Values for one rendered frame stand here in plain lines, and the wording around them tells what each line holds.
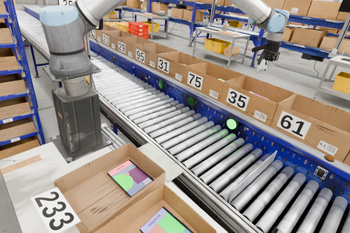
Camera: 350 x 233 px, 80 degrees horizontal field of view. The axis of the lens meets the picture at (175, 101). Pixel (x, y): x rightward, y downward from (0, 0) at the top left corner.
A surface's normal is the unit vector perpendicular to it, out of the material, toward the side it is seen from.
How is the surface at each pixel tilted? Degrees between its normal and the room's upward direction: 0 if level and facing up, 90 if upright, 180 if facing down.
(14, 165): 0
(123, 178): 0
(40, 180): 0
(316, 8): 90
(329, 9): 89
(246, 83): 90
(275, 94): 90
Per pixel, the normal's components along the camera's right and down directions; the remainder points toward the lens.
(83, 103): 0.70, 0.39
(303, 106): -0.73, 0.25
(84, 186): 0.09, -0.88
